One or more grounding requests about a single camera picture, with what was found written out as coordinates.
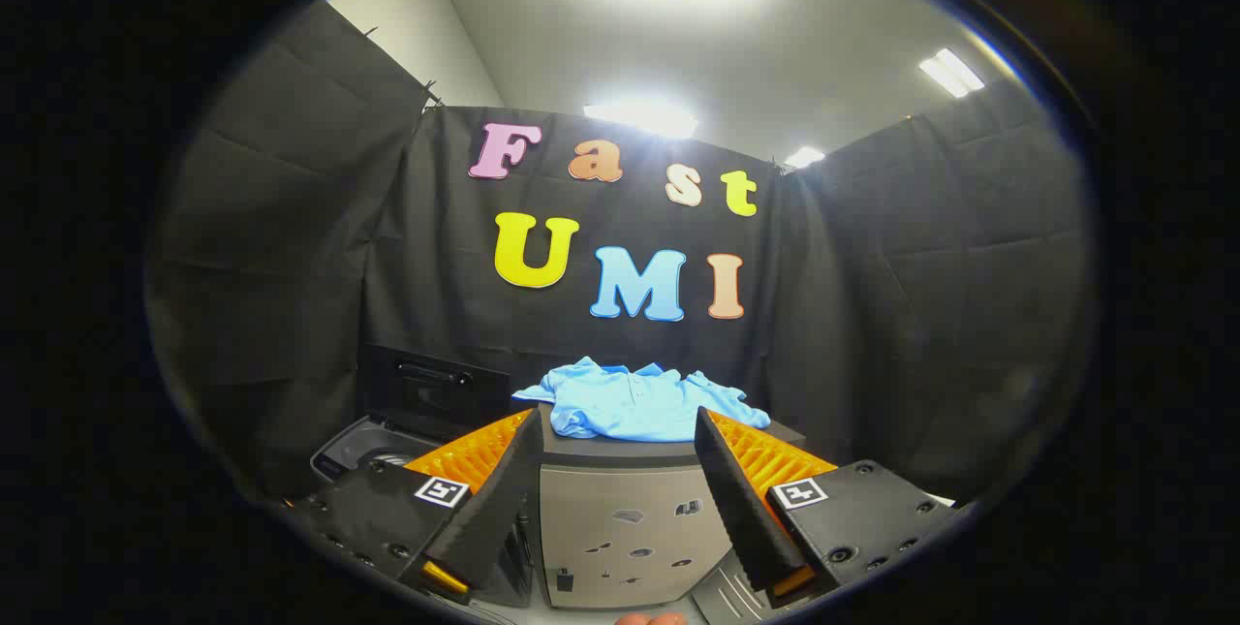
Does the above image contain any dark washing machine lid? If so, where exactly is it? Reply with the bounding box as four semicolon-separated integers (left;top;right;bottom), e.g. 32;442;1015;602
360;344;514;442

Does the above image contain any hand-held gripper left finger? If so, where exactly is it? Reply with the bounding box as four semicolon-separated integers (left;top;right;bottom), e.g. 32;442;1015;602
291;407;545;607

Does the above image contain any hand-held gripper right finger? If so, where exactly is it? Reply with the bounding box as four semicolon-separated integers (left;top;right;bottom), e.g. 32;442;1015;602
694;407;970;611

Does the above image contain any grey ridged panel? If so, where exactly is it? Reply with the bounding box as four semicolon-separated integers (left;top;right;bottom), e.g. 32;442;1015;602
690;547;776;625

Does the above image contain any black backdrop cloth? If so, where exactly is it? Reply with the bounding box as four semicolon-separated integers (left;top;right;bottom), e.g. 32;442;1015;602
145;0;1101;502

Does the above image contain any light blue polo shirt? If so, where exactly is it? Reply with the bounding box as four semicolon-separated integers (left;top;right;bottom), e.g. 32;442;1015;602
511;357;772;443

